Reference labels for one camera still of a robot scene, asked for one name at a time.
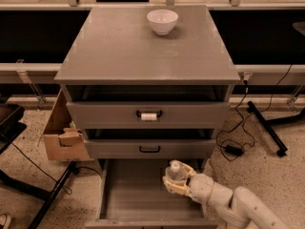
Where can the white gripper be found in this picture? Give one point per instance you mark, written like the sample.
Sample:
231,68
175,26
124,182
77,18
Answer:
201,187

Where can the clear plastic water bottle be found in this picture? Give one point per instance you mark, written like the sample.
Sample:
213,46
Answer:
175,172

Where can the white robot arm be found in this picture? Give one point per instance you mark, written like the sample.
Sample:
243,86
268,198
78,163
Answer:
237,207

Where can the grey open bottom drawer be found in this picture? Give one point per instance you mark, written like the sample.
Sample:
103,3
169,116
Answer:
133,196

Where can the grey middle drawer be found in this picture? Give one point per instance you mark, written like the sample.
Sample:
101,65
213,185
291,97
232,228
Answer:
155,148

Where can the grey drawer cabinet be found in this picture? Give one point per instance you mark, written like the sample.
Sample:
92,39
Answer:
117,57

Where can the grey top drawer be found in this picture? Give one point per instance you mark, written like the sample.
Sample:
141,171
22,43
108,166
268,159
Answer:
126,115

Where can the black floor stand right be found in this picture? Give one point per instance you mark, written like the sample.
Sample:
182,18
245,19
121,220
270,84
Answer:
268,125

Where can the cardboard box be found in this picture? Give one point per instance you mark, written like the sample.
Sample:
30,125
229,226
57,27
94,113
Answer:
63,141

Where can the white ceramic bowl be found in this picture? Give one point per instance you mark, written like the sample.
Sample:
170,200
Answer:
162,21

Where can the black stand left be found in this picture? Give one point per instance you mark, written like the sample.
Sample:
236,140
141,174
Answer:
26,160

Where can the white shoe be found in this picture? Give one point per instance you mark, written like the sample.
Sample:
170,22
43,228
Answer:
5,220

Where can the black power adapter with cable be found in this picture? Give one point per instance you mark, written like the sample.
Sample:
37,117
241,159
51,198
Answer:
232,149

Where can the white tape on handle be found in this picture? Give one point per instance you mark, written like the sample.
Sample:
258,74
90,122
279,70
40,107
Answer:
148,116

